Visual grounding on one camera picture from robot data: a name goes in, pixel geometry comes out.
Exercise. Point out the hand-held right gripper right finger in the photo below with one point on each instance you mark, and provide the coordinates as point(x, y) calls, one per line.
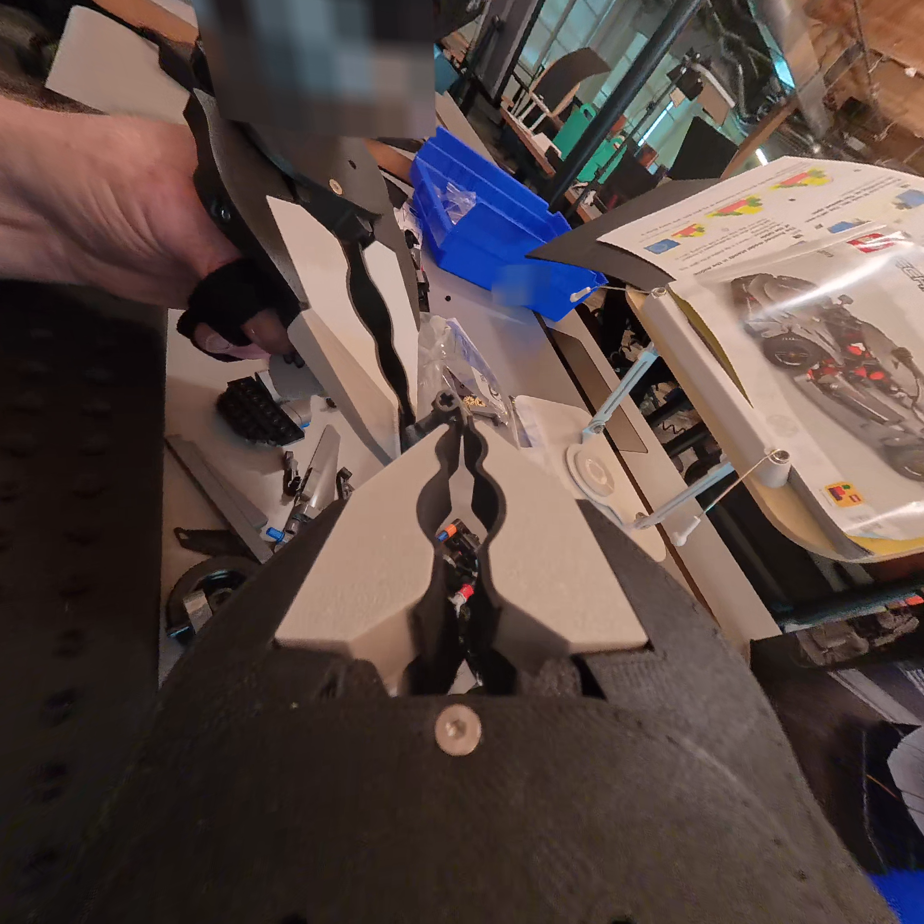
point(563, 570)

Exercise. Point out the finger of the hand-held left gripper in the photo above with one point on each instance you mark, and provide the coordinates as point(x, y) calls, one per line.
point(317, 267)
point(401, 303)

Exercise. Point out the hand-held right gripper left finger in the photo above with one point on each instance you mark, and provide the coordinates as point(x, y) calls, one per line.
point(368, 570)

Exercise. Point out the plastic bag of lego parts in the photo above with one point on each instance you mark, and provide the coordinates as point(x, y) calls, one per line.
point(462, 361)

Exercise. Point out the grey lego panel orange stripe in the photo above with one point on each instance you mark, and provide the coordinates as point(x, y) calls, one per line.
point(317, 476)

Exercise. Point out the grey lego assembly black plate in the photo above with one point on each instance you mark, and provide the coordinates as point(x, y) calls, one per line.
point(260, 411)

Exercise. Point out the black curved lego panel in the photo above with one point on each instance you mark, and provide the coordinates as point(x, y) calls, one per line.
point(206, 540)

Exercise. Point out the large black lego tire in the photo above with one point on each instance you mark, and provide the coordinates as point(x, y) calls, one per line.
point(195, 585)

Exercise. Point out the lego instruction booklet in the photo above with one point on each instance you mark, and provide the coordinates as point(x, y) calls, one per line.
point(794, 289)

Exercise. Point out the person's left hand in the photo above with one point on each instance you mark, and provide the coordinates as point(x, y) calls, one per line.
point(101, 202)

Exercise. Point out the white book stand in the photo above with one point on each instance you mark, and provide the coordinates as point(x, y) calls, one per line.
point(599, 473)

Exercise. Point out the blue plastic bin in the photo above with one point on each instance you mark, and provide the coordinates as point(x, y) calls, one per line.
point(491, 231)

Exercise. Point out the clear plastic bag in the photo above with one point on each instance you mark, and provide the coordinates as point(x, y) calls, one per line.
point(455, 201)

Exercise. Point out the black curved chair back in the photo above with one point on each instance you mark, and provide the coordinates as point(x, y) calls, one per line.
point(574, 76)

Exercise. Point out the black metal pole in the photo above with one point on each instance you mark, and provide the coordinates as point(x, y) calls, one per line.
point(635, 79)

